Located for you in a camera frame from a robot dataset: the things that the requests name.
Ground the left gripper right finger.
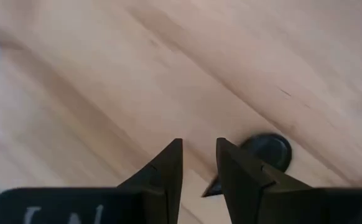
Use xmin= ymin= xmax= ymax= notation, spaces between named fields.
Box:
xmin=216 ymin=138 xmax=362 ymax=224

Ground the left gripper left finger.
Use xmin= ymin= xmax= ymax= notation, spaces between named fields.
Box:
xmin=0 ymin=138 xmax=183 ymax=224

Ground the black teardrop plate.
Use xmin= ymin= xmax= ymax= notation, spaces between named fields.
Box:
xmin=201 ymin=133 xmax=293 ymax=198

